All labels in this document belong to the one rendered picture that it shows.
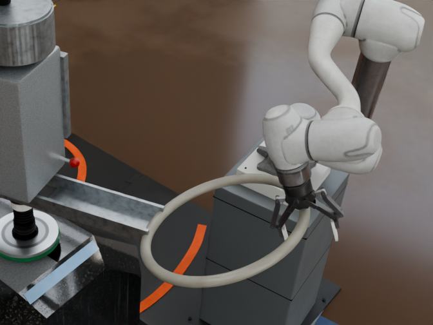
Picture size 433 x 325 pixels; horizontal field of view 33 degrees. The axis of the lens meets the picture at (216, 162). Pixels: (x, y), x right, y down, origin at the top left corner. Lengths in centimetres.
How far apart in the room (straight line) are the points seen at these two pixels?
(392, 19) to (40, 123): 105
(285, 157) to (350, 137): 18
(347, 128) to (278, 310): 139
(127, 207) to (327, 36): 78
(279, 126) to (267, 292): 128
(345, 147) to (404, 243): 220
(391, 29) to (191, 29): 338
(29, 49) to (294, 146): 71
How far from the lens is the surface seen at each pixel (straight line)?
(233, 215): 280
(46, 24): 191
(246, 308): 310
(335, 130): 177
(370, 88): 239
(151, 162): 412
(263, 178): 216
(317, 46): 209
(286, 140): 180
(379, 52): 226
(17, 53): 190
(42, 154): 214
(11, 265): 243
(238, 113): 459
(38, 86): 202
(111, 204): 223
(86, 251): 248
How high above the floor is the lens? 258
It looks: 38 degrees down
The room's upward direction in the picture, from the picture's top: 7 degrees clockwise
